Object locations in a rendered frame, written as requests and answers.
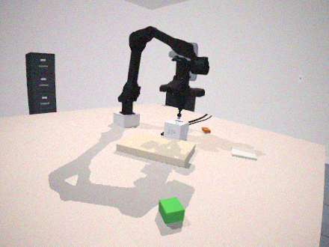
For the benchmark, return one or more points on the orange-brown flat block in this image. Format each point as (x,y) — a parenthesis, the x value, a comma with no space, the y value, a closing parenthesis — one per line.
(205,129)

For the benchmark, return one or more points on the green cube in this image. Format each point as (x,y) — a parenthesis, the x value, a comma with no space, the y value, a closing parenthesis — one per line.
(171,210)

